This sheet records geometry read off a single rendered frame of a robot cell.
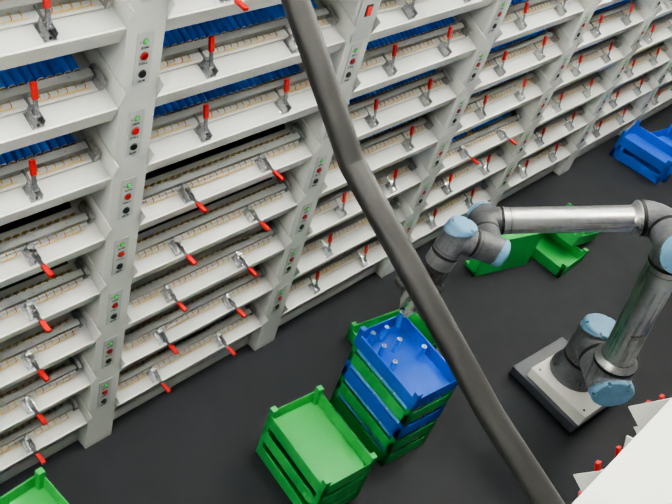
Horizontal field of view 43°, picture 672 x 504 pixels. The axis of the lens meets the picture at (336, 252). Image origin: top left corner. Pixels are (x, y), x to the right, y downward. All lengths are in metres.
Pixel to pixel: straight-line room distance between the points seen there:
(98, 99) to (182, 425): 1.35
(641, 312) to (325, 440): 1.09
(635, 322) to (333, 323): 1.10
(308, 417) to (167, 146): 1.10
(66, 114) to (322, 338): 1.68
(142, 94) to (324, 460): 1.33
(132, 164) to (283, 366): 1.32
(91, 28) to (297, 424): 1.49
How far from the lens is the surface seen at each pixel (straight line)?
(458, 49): 2.85
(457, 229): 2.56
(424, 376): 2.82
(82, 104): 1.85
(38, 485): 2.54
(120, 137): 1.92
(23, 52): 1.66
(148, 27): 1.80
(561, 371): 3.34
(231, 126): 2.19
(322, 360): 3.16
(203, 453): 2.85
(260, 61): 2.11
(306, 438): 2.74
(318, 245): 3.04
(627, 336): 3.00
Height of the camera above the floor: 2.38
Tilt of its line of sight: 42 degrees down
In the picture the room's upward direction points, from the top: 19 degrees clockwise
